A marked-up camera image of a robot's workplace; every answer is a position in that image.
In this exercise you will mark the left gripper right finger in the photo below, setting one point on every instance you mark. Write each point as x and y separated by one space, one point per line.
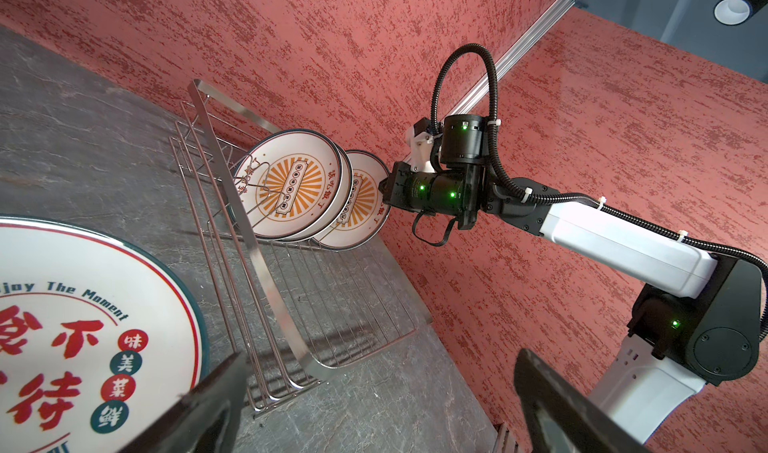
561 419

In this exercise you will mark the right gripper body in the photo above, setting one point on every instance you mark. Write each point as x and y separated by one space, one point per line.
397 188

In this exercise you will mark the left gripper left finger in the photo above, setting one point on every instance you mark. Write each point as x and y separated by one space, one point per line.
205 419

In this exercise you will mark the floral plate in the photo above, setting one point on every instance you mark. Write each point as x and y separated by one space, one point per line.
98 338

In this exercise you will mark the black ceiling spotlight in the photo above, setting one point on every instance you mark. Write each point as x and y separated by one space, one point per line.
737 12

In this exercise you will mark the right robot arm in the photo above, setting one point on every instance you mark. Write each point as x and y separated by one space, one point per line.
700 317

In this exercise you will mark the right aluminium corner post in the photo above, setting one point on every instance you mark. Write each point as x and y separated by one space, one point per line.
514 54

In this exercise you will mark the wire dish rack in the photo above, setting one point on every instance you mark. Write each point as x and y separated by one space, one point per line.
299 313

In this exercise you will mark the small red patterned plate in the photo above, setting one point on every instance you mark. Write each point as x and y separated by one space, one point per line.
293 185

